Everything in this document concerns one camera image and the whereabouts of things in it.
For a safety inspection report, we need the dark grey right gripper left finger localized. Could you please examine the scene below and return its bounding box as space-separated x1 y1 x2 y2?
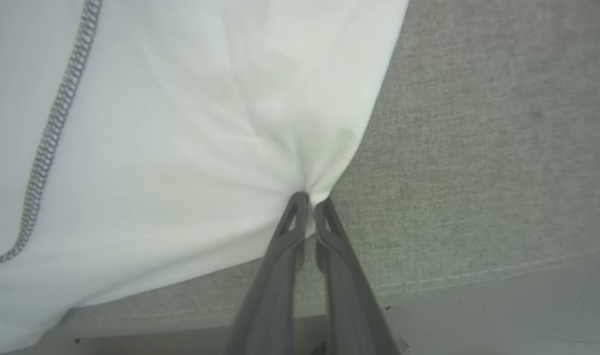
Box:
225 192 310 355

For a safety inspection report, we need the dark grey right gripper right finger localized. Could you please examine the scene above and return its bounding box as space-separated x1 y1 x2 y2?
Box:
315 198 400 355

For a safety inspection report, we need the white garment with grey stitching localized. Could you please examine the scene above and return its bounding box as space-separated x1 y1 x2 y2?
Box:
0 0 410 354

